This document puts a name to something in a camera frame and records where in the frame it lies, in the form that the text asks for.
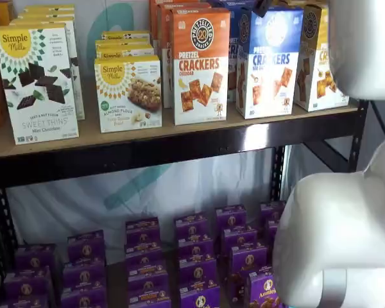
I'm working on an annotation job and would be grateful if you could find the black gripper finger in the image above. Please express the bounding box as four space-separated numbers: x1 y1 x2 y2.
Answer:
252 0 273 19

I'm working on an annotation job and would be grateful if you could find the blue sea salt cracker box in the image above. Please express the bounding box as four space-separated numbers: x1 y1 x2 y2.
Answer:
225 1 255 103
207 0 261 10
236 5 305 120

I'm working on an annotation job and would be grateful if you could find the yellow honey mustard cracker box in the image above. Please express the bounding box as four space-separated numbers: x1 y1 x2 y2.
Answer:
293 3 351 113

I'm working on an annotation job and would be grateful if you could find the orange cheddar cracker box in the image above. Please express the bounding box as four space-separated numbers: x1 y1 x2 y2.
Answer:
169 7 231 126
148 0 168 49
157 2 213 109

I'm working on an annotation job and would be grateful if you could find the Simple Mills almond bars box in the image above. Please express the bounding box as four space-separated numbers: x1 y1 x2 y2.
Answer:
96 37 152 47
101 30 151 40
94 42 156 60
94 55 163 134

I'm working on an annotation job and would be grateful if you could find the black metal shelf rack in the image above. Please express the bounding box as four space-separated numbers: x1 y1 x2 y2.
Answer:
0 99 370 308

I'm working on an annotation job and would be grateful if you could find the Simple Mills Sweet Thins box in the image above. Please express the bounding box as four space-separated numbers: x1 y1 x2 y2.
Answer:
24 3 76 13
17 9 76 21
0 22 80 146
8 17 86 121

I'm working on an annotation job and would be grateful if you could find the purple Annie's snack box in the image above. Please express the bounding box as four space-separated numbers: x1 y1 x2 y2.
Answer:
177 236 215 260
215 204 248 231
178 255 217 287
129 289 171 308
127 265 168 292
259 201 287 226
178 284 221 308
220 225 258 250
124 217 160 245
228 244 268 274
174 212 209 241
14 243 58 274
60 286 109 308
0 294 51 308
124 243 164 268
265 219 282 245
62 261 108 290
66 230 107 261
4 267 55 300
244 271 284 308

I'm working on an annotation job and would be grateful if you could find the wooden shelf board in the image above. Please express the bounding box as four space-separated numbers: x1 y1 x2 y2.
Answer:
0 76 360 160

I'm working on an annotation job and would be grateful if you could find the white backdrop sheet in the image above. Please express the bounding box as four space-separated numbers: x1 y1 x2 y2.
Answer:
6 0 296 246

